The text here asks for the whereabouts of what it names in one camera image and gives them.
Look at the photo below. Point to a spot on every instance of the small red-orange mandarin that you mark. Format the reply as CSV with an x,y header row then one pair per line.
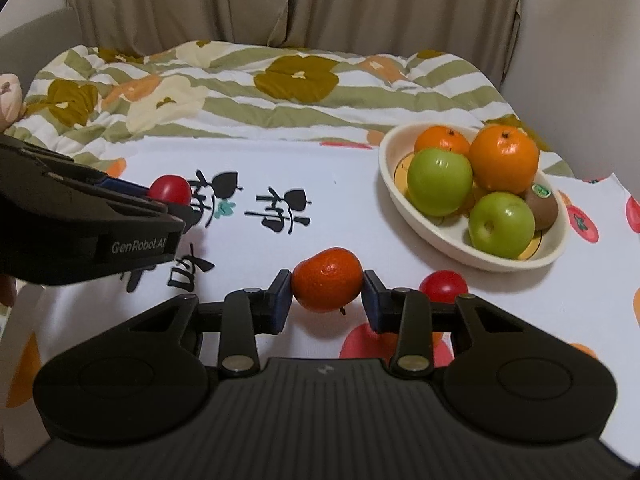
x,y
328,281

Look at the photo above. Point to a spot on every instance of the green apple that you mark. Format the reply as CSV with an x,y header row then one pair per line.
x,y
439,181
501,224

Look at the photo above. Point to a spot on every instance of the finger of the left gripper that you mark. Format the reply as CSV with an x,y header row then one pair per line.
x,y
115,187
185,213

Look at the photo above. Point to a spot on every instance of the striped floral quilt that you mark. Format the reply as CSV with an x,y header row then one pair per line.
x,y
88,101

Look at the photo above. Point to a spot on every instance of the beige curtain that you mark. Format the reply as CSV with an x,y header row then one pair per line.
x,y
481,31

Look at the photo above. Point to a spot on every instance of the large orange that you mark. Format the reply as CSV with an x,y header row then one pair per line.
x,y
504,159

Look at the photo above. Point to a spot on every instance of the red cherry tomato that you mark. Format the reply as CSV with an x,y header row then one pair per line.
x,y
171,188
443,286

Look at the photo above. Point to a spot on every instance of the brown kiwi with sticker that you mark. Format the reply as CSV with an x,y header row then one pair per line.
x,y
543,205

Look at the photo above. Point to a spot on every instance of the small orange in bowl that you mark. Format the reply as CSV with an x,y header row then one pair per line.
x,y
442,137

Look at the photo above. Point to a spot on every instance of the grey bed headboard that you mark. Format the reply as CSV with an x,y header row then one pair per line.
x,y
28,48

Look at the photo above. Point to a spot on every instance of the cream oval fruit bowl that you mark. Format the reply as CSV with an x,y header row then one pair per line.
x,y
451,237

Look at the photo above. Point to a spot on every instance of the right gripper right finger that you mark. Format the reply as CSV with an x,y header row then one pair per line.
x,y
412,317

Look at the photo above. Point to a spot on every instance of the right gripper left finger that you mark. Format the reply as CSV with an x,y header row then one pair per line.
x,y
241,316

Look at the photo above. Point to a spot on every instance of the pink plush toy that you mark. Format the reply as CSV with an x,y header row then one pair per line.
x,y
11,101

